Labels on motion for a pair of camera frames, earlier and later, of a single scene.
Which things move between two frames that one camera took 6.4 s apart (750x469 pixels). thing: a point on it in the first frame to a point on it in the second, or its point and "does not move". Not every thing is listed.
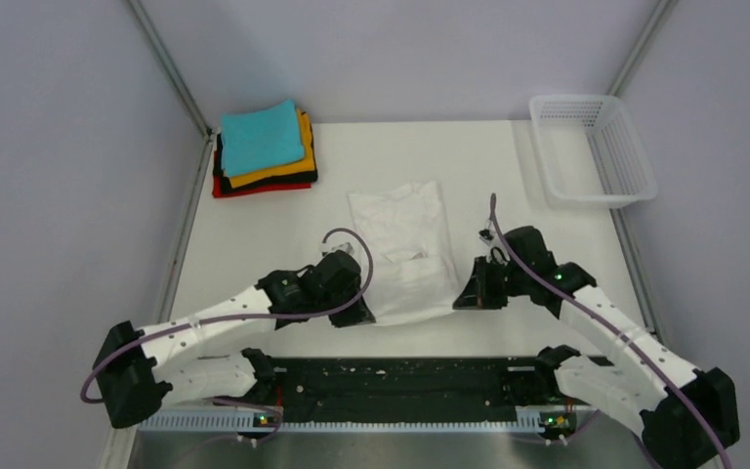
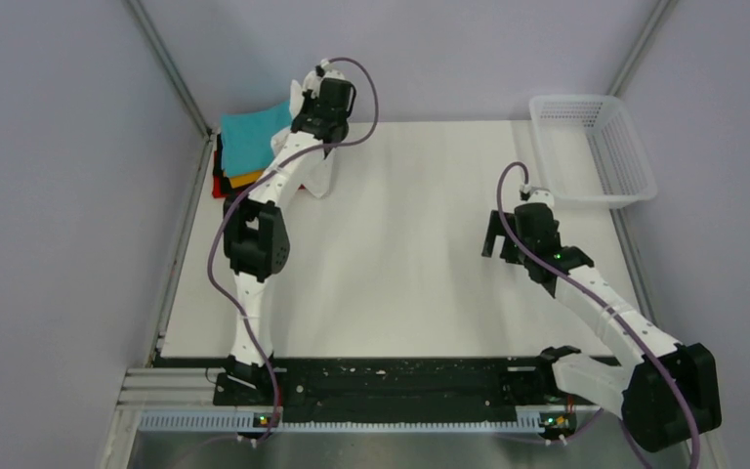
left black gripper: [357, 314] to [309, 99]
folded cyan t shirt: [256, 140] does not move
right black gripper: [478, 288] to [497, 229]
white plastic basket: [589, 154] does not move
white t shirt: [407, 234] to [320, 168]
